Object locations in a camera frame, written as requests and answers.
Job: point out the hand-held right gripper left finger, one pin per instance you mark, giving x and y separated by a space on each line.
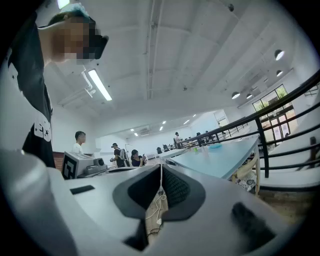
87 212

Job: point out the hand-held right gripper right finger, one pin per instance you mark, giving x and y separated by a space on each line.
212 212

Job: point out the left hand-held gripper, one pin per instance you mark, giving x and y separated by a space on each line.
75 165

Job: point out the green paper cup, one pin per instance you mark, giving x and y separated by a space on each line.
195 149

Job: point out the patterned seat cushion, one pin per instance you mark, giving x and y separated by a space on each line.
246 181

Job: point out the white table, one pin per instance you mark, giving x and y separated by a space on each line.
172 153

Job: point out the blue fluffy cloth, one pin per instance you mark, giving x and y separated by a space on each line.
215 146

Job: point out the row of ceiling light panels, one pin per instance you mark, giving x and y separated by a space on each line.
186 122

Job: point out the black metal railing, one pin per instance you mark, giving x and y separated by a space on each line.
262 140

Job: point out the fluorescent ceiling light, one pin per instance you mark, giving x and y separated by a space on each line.
100 85
63 3

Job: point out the white ceiling pipe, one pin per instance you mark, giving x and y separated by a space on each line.
88 86

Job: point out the glass entrance doors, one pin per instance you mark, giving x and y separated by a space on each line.
275 120

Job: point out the person's black white shirt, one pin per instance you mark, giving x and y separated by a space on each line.
32 100

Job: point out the round pendant lamp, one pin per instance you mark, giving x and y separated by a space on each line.
249 96
235 95
279 55
279 73

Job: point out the white ceiling conduit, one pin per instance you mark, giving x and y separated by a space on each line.
150 50

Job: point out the person's head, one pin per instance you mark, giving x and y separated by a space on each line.
62 42

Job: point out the black head-worn camera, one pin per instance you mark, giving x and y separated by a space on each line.
98 45

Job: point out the ceiling dome camera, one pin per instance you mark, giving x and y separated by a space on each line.
230 7

